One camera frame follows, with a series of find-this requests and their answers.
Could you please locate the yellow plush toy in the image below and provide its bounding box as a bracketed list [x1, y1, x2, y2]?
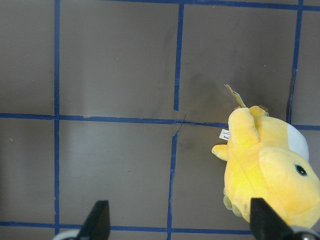
[211, 92, 320, 228]

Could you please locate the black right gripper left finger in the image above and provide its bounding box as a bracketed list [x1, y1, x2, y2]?
[53, 199, 111, 240]

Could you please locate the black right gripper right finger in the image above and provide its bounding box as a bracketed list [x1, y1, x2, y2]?
[249, 197, 320, 240]

